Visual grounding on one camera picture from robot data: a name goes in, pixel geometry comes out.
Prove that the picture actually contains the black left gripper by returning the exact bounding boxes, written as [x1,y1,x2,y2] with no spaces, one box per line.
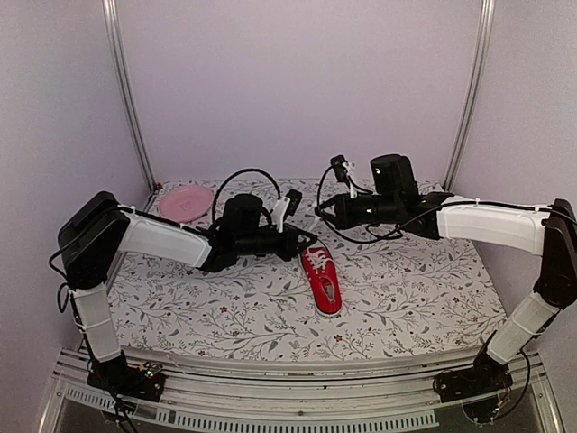
[237,224,319,263]

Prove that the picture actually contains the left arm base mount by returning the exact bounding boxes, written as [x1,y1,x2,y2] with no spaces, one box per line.
[87,358,166,402]

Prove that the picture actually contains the aluminium frame post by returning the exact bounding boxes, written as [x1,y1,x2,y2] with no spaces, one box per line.
[102,0,157,192]
[443,0,496,191]

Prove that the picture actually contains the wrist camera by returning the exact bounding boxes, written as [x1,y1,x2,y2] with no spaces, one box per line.
[270,189,302,233]
[330,154,359,199]

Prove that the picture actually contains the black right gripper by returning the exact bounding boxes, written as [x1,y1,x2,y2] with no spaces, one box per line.
[316,192,401,229]

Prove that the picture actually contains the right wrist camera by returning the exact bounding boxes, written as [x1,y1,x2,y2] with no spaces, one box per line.
[330,154,359,199]

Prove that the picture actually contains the left aluminium frame post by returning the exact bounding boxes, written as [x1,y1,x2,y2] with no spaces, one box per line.
[102,0,157,192]

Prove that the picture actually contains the floral patterned table mat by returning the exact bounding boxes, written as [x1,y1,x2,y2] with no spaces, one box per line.
[108,179,506,362]

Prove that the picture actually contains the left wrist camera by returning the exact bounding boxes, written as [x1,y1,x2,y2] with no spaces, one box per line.
[270,189,302,233]

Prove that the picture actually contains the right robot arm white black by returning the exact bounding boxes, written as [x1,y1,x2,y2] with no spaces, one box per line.
[316,154,576,393]

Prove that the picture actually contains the right aluminium frame post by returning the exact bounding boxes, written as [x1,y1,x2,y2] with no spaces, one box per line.
[443,0,496,191]

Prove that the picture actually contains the pink plastic plate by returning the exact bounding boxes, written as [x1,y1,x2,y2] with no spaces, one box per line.
[159,186,214,223]

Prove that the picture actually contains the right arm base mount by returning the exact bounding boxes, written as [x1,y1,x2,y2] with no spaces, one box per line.
[433,362,513,424]

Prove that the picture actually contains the front aluminium rail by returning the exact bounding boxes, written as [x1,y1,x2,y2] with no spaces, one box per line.
[39,349,568,432]

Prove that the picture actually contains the left camera black cable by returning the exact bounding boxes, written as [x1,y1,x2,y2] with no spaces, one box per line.
[210,167,282,231]

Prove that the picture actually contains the red canvas sneaker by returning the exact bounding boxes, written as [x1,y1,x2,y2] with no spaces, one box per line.
[299,239,342,318]

